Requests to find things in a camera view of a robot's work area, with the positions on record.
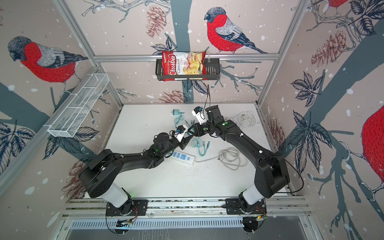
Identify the teal charger adapter far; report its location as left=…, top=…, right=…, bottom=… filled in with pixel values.
left=171, top=109, right=184, bottom=116

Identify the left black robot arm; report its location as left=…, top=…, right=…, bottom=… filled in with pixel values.
left=78, top=126, right=195, bottom=216

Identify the teal charging cable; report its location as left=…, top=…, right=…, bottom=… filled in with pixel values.
left=173, top=113, right=211, bottom=157

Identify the grey power strip cord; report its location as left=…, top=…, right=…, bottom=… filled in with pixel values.
left=194, top=146, right=249, bottom=171

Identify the white wire wall basket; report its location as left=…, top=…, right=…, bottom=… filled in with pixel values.
left=48, top=73, right=110, bottom=138

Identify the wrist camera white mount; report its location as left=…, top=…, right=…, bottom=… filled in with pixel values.
left=173, top=125, right=188, bottom=142
left=192, top=107, right=207, bottom=125

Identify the red cassava chips bag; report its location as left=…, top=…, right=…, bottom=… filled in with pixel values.
left=162, top=51, right=207, bottom=81

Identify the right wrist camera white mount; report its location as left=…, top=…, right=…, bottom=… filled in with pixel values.
left=192, top=107, right=207, bottom=125

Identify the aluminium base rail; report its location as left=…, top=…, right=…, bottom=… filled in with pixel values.
left=61, top=196, right=311, bottom=233

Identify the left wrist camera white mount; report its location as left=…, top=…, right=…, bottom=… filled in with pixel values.
left=173, top=125, right=188, bottom=142

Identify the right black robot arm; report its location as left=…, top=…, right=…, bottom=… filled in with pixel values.
left=191, top=105, right=290, bottom=214

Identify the black wall basket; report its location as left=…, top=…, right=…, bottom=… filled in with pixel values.
left=155, top=58, right=221, bottom=82

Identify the white blue power strip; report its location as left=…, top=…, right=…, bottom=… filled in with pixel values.
left=170, top=151, right=195, bottom=166

